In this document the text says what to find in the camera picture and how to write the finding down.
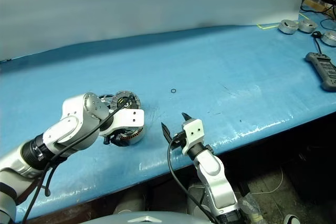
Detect silver round motor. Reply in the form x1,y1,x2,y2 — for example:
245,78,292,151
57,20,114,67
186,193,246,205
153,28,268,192
278,19,299,35
298,19,318,33
321,30,336,46

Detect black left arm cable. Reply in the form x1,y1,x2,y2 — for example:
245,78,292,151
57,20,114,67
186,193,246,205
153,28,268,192
20,97,133,223

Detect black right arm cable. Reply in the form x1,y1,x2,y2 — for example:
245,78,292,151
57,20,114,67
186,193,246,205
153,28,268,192
167,140,218,224

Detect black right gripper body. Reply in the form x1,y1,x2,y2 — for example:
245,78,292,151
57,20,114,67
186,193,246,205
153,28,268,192
172,129,187,148

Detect black cable with plug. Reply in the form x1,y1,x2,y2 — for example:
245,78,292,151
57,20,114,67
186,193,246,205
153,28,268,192
311,30,326,55

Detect silver spoked rotor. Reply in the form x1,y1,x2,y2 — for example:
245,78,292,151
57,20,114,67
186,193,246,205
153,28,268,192
98,93,115,107

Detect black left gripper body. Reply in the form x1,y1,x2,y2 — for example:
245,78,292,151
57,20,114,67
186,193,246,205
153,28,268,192
103,129,129,147

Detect thin white floor cable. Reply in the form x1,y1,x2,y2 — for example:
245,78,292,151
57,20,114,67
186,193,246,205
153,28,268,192
250,167,285,196

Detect blue table cover sheet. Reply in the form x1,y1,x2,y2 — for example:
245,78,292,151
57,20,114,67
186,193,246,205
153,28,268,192
0,11,336,221

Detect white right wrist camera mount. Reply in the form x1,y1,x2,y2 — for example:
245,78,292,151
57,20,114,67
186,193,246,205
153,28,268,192
181,119,205,156

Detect yellow-green tape strip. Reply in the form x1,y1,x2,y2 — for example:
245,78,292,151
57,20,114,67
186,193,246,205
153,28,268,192
256,24,279,31

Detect grey robot torso shell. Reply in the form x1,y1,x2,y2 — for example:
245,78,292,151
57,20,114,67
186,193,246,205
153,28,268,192
86,210,211,224

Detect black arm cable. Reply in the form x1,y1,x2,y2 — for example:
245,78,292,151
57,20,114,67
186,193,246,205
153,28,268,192
20,97,133,223
167,140,218,224

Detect grey rounded cylinder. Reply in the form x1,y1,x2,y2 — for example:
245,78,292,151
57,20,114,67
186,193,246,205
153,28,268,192
112,195,145,215
186,182,211,216

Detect silver round motor housing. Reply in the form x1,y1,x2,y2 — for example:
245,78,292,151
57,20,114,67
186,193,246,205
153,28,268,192
115,125,146,146

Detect grey handheld controller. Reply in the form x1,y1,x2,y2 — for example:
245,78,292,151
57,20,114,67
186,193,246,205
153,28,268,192
304,51,336,91

